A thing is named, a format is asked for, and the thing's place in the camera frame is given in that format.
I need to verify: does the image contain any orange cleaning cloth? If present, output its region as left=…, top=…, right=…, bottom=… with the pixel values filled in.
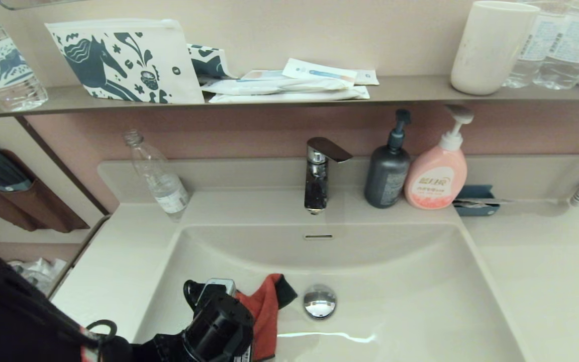
left=234, top=274, right=298, bottom=361

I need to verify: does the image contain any chrome sink faucet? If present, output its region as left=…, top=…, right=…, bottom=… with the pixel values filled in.
left=304, top=137, right=353, bottom=214

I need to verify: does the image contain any white sink basin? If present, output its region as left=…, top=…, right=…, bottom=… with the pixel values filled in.
left=131, top=221, right=529, bottom=362

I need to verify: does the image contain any chrome drain stopper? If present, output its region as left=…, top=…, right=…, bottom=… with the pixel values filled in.
left=303, top=284, right=337, bottom=320

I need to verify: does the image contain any dark grey pump bottle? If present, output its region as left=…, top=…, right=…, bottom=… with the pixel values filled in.
left=364, top=110, right=412, bottom=209

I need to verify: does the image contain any empty clear plastic bottle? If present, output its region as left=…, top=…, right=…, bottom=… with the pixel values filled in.
left=123, top=130, right=191, bottom=222

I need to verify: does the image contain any pink pump soap bottle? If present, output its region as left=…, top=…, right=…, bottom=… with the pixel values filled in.
left=404, top=105, right=473, bottom=210

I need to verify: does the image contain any long flat white packet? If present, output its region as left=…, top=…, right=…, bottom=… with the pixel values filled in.
left=209, top=86, right=371, bottom=104

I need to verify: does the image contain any thin white stick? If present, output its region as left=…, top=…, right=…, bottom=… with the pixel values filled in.
left=454, top=198, right=515, bottom=208

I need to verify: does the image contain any blue plastic box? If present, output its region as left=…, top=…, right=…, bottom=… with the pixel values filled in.
left=453, top=185, right=500, bottom=217

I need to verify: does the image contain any white sachet peach print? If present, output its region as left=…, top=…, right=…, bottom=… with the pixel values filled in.
left=242, top=70, right=290, bottom=81

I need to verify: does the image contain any shrink-wrapped water bottle pack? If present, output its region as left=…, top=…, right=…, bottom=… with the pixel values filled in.
left=8, top=258, right=69, bottom=296

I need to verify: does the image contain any white sachet blue stripe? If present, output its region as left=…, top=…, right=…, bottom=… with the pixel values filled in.
left=283, top=58, right=358, bottom=91

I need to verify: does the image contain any brown hair dryer holder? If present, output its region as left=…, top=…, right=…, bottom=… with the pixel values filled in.
left=0, top=150, right=90, bottom=233

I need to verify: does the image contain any folded blue print pouch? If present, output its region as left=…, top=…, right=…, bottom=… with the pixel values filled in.
left=187, top=44, right=236, bottom=82

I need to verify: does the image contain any white pouch blue horse print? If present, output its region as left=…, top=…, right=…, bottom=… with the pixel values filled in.
left=44, top=19, right=205, bottom=105

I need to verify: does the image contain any white plastic cup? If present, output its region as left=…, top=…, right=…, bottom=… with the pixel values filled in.
left=450, top=1, right=541, bottom=96

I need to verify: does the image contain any clear water bottle white label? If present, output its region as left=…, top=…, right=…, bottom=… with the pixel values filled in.
left=503, top=0, right=570, bottom=89
left=532, top=0, right=579, bottom=91

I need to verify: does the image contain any water bottle blue deer label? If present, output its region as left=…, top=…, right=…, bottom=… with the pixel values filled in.
left=0, top=0, right=49, bottom=112

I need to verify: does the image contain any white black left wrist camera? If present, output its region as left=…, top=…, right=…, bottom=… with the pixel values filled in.
left=203, top=278, right=236, bottom=298

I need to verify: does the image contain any grey wall shelf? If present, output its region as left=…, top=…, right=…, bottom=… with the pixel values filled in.
left=0, top=75, right=579, bottom=119

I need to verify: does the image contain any wall mirror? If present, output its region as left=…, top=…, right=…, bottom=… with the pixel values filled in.
left=0, top=0, right=104, bottom=11

